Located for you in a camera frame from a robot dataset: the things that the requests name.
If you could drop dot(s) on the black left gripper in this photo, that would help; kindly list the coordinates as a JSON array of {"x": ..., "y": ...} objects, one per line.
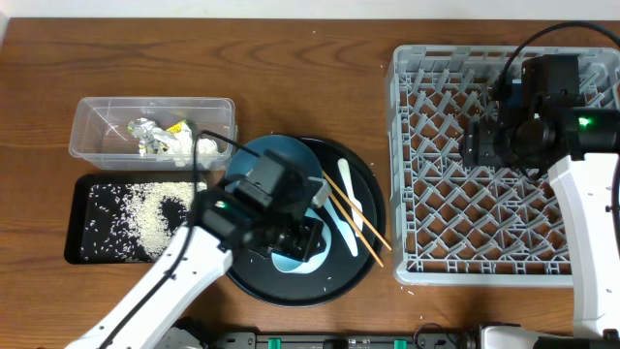
[{"x": 313, "y": 241}]

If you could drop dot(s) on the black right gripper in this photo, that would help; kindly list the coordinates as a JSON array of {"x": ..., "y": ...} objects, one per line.
[{"x": 477, "y": 145}]

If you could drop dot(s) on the light blue small plate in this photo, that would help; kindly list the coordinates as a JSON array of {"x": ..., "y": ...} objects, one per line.
[{"x": 288, "y": 265}]

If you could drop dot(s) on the dark blue bowl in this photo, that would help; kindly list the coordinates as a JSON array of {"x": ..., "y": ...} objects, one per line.
[{"x": 290, "y": 149}]

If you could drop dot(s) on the white tissue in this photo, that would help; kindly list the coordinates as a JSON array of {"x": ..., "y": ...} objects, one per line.
[
  {"x": 177, "y": 148},
  {"x": 207, "y": 152}
]

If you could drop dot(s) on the white rice pile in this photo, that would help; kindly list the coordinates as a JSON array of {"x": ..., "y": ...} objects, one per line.
[{"x": 133, "y": 222}]

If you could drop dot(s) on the clear plastic wrapper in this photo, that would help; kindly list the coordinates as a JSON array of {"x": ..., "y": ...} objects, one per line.
[{"x": 142, "y": 129}]

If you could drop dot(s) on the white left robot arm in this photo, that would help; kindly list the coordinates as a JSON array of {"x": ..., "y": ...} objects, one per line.
[{"x": 186, "y": 268}]

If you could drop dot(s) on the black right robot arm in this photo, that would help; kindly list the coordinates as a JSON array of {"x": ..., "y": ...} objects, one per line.
[{"x": 543, "y": 127}]

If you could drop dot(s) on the grey dishwasher rack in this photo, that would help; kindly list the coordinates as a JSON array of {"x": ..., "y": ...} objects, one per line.
[{"x": 454, "y": 225}]

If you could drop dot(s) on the clear plastic waste bin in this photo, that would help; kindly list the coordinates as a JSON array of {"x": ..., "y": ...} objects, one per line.
[{"x": 100, "y": 135}]

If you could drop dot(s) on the wooden chopstick right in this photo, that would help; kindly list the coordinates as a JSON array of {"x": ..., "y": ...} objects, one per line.
[{"x": 357, "y": 210}]

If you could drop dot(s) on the wooden chopstick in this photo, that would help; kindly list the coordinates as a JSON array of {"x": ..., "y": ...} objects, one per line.
[
  {"x": 357, "y": 210},
  {"x": 358, "y": 232}
]

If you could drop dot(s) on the light blue spoon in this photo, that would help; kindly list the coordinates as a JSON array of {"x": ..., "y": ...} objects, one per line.
[{"x": 341, "y": 228}]

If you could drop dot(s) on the wooden chopstick left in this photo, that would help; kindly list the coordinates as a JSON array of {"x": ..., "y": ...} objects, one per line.
[{"x": 358, "y": 232}]

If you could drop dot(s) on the round black tray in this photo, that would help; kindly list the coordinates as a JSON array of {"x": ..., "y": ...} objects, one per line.
[{"x": 339, "y": 271}]

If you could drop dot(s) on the white plastic knife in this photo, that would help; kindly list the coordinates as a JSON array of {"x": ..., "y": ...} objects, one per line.
[{"x": 345, "y": 172}]

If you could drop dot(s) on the black rectangular tray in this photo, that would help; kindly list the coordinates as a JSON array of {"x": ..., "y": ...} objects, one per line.
[{"x": 74, "y": 235}]

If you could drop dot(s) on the black rail with green clips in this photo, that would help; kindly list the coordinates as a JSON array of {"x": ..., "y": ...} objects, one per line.
[{"x": 188, "y": 333}]

